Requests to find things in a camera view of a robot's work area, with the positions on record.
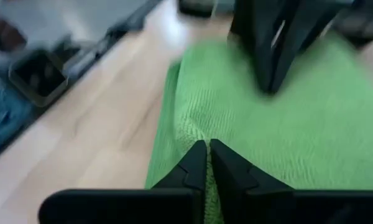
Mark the person's hand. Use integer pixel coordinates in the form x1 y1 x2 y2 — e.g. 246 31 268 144
0 19 26 54

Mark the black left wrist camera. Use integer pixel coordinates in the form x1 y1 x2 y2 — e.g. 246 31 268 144
332 6 373 47

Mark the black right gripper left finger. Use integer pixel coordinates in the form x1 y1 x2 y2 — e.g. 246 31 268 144
39 139 208 224

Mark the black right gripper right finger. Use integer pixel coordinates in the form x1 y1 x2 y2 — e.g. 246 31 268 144
210 138 373 224

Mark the person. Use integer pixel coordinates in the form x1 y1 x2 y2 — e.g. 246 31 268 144
0 71 35 156

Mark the green microfiber towel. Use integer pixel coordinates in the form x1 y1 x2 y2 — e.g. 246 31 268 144
144 30 373 224

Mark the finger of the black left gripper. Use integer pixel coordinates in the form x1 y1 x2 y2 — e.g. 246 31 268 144
272 0 339 93
229 0 279 93

